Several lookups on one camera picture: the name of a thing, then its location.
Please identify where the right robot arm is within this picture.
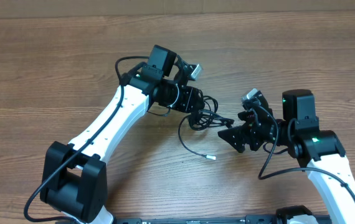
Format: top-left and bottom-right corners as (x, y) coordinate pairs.
(218, 88), (355, 223)

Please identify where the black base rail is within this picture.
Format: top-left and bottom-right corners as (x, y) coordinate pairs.
(113, 215), (288, 224)

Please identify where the thin black USB cable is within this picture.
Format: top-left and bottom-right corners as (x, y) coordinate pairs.
(177, 114), (217, 161)

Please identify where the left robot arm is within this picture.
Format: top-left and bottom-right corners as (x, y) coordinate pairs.
(35, 45), (204, 223)

